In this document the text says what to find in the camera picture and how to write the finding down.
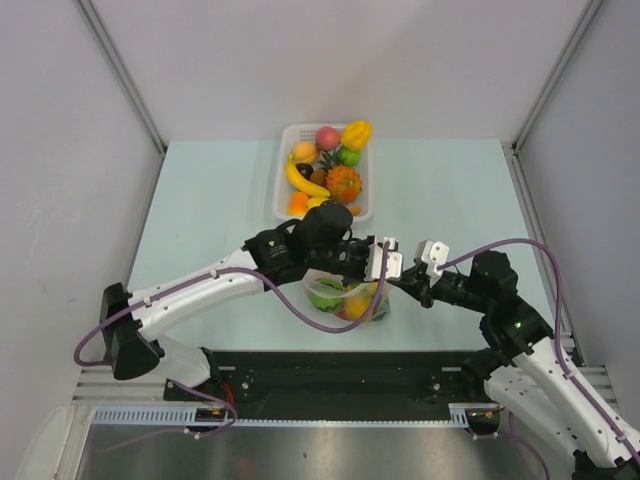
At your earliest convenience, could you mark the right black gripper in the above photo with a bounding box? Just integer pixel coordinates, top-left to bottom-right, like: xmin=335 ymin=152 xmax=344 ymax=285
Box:
xmin=395 ymin=263 xmax=491 ymax=313

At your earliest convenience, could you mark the clear zip top bag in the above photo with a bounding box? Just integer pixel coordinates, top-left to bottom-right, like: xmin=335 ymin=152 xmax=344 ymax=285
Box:
xmin=302 ymin=270 xmax=378 ymax=322

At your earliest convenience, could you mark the green striped toy melon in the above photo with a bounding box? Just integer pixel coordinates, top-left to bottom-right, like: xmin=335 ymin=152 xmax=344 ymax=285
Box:
xmin=307 ymin=278 xmax=344 ymax=313

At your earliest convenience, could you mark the red yellow toy apple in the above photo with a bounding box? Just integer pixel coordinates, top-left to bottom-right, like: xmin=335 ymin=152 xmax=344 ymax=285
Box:
xmin=334 ymin=309 xmax=350 ymax=321

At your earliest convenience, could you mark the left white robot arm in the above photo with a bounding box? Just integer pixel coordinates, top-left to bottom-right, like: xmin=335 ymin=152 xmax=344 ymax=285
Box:
xmin=99 ymin=201 xmax=374 ymax=400

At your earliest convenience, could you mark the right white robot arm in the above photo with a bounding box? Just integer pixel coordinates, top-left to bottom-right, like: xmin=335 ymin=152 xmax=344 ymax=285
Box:
xmin=387 ymin=241 xmax=639 ymax=479

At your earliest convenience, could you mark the small yellow toy lemon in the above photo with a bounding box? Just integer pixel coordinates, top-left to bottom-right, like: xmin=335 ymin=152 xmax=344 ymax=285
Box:
xmin=305 ymin=197 xmax=328 ymax=210

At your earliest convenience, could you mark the orange toy persimmon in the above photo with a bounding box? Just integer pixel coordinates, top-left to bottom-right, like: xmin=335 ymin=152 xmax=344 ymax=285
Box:
xmin=287 ymin=191 xmax=309 ymax=217

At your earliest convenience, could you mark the orange toy pineapple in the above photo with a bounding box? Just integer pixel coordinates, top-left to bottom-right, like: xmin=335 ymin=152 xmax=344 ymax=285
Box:
xmin=319 ymin=152 xmax=363 ymax=205

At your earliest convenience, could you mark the yellow toy banana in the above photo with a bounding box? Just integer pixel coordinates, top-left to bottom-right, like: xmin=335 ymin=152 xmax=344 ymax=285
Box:
xmin=284 ymin=155 xmax=330 ymax=199

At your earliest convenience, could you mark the small green toy fruit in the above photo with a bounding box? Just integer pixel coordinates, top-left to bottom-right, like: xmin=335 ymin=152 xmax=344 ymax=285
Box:
xmin=338 ymin=146 xmax=361 ymax=168

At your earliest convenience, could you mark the orange toy peach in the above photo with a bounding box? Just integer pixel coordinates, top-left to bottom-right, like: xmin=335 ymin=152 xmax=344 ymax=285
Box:
xmin=291 ymin=142 xmax=320 ymax=165

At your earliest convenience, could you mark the pink toy peach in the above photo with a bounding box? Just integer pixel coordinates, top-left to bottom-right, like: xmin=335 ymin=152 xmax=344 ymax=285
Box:
xmin=315 ymin=126 xmax=341 ymax=151

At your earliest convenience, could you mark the yellow toy bell pepper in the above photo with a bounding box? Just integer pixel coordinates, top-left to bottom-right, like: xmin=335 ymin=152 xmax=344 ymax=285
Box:
xmin=340 ymin=120 xmax=372 ymax=152

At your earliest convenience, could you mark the white plastic fruit basket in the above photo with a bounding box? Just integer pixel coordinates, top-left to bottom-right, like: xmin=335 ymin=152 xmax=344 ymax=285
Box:
xmin=272 ymin=121 xmax=373 ymax=222

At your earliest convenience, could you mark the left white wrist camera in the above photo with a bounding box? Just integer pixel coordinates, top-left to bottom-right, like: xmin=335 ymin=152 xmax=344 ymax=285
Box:
xmin=364 ymin=236 xmax=403 ymax=282

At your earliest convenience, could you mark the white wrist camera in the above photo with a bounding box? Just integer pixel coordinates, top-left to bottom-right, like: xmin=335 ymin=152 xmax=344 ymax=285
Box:
xmin=413 ymin=240 xmax=450 ymax=287
xmin=364 ymin=236 xmax=403 ymax=282

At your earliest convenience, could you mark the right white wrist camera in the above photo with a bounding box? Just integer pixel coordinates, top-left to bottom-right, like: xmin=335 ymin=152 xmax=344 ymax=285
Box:
xmin=413 ymin=240 xmax=450 ymax=287

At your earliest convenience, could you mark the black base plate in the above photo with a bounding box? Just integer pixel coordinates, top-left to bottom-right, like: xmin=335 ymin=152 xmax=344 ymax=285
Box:
xmin=102 ymin=349 xmax=501 ymax=416

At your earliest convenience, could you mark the white slotted cable duct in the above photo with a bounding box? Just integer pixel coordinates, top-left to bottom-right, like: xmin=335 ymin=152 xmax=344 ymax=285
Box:
xmin=92 ymin=404 xmax=501 ymax=428

